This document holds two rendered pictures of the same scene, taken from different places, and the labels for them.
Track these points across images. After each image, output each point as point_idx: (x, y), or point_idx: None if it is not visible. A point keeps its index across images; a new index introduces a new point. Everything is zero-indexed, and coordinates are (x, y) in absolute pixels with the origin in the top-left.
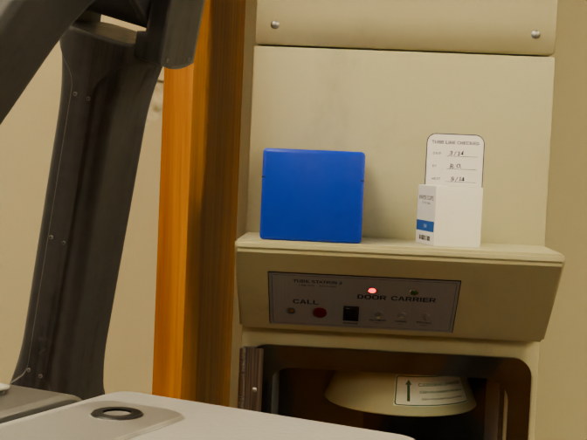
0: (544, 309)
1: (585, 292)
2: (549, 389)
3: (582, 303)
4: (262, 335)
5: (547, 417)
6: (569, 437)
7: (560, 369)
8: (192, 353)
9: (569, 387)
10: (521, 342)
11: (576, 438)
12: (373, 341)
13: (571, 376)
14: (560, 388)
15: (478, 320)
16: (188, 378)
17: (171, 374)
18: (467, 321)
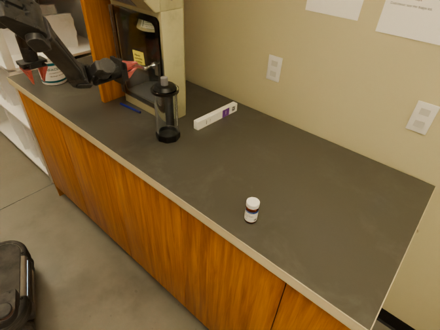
0: (143, 1)
1: (260, 2)
2: (248, 35)
3: (258, 5)
4: (113, 1)
5: (247, 44)
6: (252, 52)
7: (251, 29)
8: (101, 4)
9: (253, 35)
10: (157, 12)
11: (254, 52)
12: (131, 6)
13: (254, 31)
14: (251, 35)
15: (137, 3)
16: (96, 10)
17: (84, 8)
18: (135, 3)
